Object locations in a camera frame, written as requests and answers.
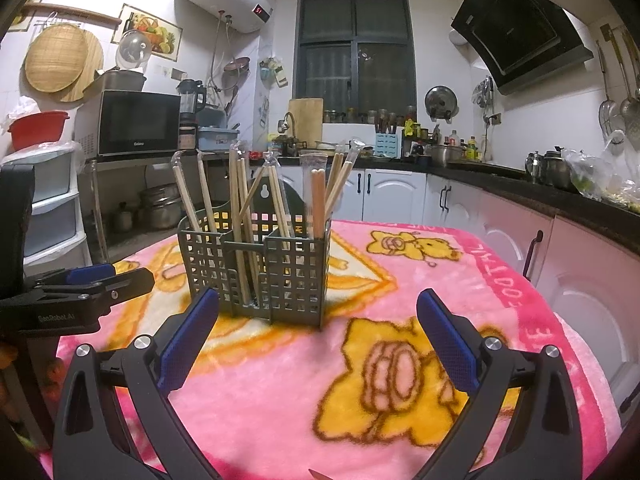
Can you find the steel baking pan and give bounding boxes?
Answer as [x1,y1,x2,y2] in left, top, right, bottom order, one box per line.
[82,70,147,93]

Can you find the wooden cutting board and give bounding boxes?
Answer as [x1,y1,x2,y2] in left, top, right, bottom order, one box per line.
[287,97,325,146]

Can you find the white base cabinets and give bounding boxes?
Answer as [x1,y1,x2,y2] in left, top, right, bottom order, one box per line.
[280,165,481,226]

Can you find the chrome faucet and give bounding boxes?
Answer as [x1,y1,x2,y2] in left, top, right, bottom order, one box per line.
[276,111,297,141]

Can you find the small steel kettle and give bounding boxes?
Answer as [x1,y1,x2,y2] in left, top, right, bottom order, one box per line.
[525,151,546,183]

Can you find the red plastic basin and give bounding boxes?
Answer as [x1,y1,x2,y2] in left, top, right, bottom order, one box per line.
[7,111,70,152]

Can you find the large steel kettle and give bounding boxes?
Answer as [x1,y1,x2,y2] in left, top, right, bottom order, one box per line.
[542,150,576,191]

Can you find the row of hanging steel ladles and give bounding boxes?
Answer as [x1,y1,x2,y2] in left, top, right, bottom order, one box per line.
[597,25,640,151]

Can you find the row of glass jars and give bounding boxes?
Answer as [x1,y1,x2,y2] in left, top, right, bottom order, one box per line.
[322,105,418,126]

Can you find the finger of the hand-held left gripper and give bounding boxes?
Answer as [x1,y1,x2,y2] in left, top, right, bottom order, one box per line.
[32,262,117,291]
[30,267,156,311]

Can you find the steel pot lid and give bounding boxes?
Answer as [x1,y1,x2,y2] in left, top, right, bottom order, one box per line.
[425,85,460,123]

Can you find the dark green utensil basket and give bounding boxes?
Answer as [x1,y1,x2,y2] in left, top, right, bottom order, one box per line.
[178,165,332,328]

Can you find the steel cooking pot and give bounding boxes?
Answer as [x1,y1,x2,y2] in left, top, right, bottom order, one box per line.
[429,144,463,168]

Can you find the white plastic bag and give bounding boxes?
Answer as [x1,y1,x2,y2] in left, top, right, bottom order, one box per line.
[7,96,38,126]

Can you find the black kitchen countertop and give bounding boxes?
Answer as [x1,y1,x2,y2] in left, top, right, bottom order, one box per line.
[250,152,640,256]

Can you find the wall pocket organizer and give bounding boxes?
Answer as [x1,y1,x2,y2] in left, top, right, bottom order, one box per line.
[260,57,290,88]

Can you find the woven bamboo tray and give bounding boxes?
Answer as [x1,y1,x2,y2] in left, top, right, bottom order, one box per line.
[25,24,91,93]

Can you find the single chopstick pair packet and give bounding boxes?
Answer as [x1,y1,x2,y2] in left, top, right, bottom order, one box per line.
[299,152,329,239]

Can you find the round wooden board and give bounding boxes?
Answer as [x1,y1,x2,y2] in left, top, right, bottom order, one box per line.
[55,30,106,103]

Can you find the light blue knife rack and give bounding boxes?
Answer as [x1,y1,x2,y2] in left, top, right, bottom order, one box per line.
[375,132,401,161]

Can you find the fruit wall poster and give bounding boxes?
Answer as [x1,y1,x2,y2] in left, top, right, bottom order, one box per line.
[111,3,182,58]

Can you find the bunch of chopsticks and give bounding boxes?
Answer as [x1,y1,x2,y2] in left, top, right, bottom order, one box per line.
[171,141,362,306]

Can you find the glass dome lid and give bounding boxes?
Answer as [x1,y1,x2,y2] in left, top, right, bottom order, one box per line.
[116,30,152,70]

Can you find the plastic drawer cabinet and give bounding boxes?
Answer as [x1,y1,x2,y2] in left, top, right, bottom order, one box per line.
[0,141,93,266]

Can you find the wooden wall rail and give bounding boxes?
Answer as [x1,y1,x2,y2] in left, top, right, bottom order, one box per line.
[22,2,123,26]

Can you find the person's left hand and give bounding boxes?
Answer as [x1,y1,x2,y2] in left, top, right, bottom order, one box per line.
[0,342,68,401]

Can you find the large steel pot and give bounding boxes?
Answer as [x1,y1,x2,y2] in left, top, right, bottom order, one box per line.
[137,183,183,231]

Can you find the hanging strainer pan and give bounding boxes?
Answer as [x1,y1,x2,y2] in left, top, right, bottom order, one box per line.
[222,57,251,111]

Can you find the light blue storage box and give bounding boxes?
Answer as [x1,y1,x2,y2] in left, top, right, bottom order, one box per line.
[196,125,241,152]

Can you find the black microwave oven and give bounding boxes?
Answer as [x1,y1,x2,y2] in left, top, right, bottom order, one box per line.
[75,89,182,158]

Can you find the plastic bag of vegetables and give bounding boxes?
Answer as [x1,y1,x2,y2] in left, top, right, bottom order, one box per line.
[562,147,640,211]

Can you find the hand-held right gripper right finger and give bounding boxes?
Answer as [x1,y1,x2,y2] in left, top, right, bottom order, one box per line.
[415,287,583,480]

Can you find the black range hood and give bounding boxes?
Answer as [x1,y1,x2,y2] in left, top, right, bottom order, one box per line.
[451,0,595,96]

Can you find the small steel pot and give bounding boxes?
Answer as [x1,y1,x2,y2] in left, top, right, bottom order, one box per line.
[111,202,135,233]

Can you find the pink printed blanket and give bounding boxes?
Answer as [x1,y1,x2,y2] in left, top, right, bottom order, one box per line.
[37,217,623,480]

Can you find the blender jug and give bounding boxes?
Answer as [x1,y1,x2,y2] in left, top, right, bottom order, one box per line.
[177,79,207,126]

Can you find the dark window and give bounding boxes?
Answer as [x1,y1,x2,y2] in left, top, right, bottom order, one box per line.
[292,0,417,123]

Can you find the bunch of hanging kitchen tools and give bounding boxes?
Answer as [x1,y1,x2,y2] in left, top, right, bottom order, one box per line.
[472,76,496,108]

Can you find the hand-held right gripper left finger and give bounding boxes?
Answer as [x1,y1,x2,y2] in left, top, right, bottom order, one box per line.
[52,287,223,480]

